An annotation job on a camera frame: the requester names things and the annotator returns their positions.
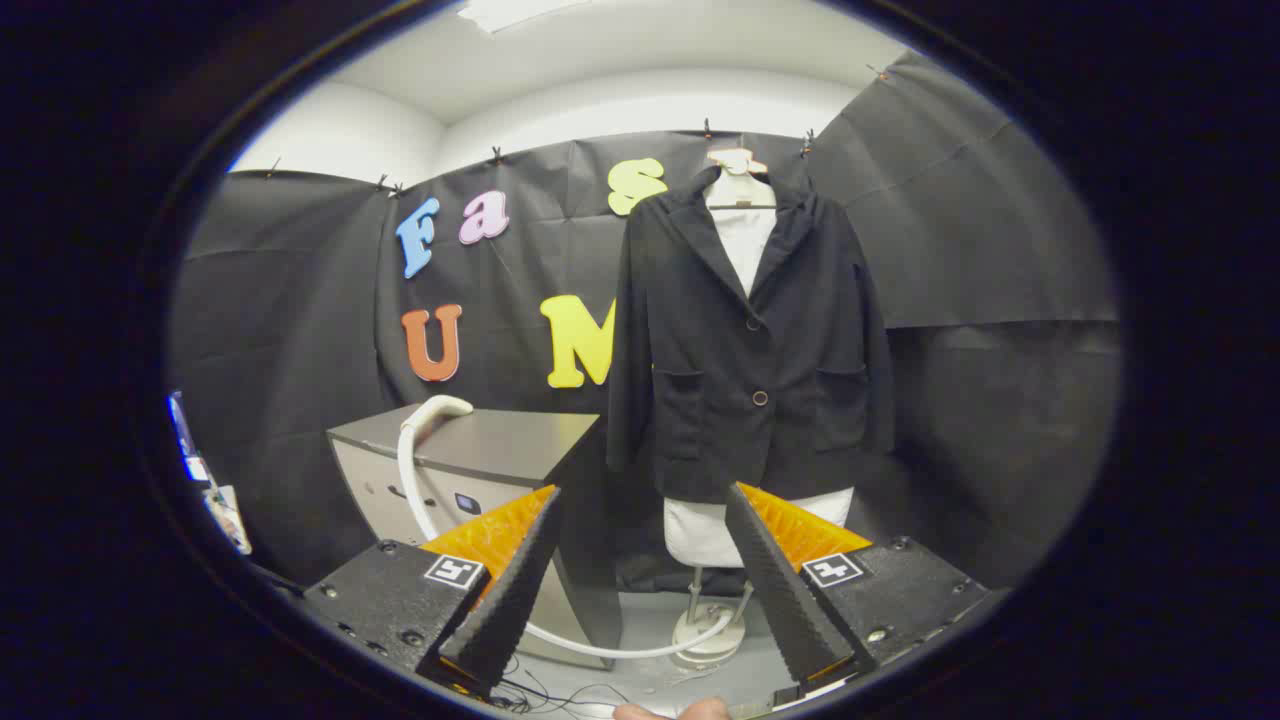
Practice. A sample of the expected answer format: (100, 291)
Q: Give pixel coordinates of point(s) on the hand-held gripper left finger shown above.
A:
(510, 600)

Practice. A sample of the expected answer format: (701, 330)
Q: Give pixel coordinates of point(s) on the white mannequin torso with stand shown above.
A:
(745, 250)

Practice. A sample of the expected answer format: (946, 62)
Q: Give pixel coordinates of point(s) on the black button jacket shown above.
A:
(700, 380)

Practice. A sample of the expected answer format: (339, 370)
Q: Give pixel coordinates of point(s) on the ceiling light panel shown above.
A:
(520, 12)

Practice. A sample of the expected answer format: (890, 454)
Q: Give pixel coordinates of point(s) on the white paper sheets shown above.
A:
(230, 520)

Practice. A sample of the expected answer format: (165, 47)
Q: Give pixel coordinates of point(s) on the black backdrop cloth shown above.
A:
(300, 330)

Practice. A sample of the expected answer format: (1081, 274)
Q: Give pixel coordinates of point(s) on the white clothes hanger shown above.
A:
(738, 185)

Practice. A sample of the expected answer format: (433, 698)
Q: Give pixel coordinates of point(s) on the grey cabinet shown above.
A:
(500, 445)

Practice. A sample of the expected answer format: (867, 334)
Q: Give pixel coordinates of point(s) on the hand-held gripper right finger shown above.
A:
(785, 590)

